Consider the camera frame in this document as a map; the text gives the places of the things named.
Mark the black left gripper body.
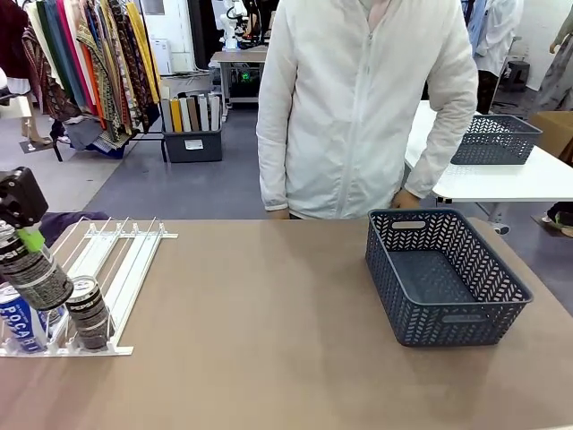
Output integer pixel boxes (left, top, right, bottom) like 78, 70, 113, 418
0, 167, 50, 230

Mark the black Pepsi can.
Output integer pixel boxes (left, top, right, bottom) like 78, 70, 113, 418
65, 275, 112, 351
0, 219, 74, 312

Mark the blue Pocari Sweat can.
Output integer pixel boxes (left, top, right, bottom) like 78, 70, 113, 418
0, 283, 48, 353
38, 305, 69, 338

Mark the dark blue plastic basket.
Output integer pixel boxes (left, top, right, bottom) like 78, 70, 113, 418
364, 208, 535, 348
450, 114, 544, 167

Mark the person's left forearm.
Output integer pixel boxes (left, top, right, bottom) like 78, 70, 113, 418
405, 80, 479, 201

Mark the person's right forearm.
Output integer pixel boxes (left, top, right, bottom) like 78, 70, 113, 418
255, 127, 290, 212

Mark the person's left hand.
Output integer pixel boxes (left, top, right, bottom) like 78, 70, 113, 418
391, 187, 423, 211

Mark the dark purple cloth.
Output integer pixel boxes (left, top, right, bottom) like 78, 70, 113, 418
37, 211, 111, 253

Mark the clothes rack with garments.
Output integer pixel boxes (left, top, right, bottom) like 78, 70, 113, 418
0, 0, 163, 159

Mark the grey storage bin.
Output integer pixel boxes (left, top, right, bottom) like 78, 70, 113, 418
162, 128, 224, 164

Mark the brown board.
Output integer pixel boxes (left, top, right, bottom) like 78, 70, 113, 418
186, 96, 201, 133

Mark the white air purifier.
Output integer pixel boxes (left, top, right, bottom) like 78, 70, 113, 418
149, 37, 175, 76

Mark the white board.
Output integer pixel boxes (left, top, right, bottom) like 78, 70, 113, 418
197, 94, 211, 133

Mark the brown background workbench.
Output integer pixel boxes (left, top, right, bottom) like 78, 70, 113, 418
210, 49, 269, 109

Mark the person's white jacket torso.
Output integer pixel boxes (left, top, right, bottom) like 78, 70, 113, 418
255, 0, 479, 220

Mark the white side table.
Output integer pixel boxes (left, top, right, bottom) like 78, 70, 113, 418
404, 99, 573, 203

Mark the hanging white shirt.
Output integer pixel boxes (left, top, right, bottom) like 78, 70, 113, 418
473, 0, 525, 78

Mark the black stool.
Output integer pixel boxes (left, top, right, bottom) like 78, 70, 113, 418
504, 59, 532, 94

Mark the bystander's shoe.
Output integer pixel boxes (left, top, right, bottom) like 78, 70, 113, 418
542, 209, 573, 237

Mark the cardboard box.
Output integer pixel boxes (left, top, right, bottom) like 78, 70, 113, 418
529, 110, 573, 165

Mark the white wire can dispenser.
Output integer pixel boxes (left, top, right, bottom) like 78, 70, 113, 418
0, 216, 180, 358

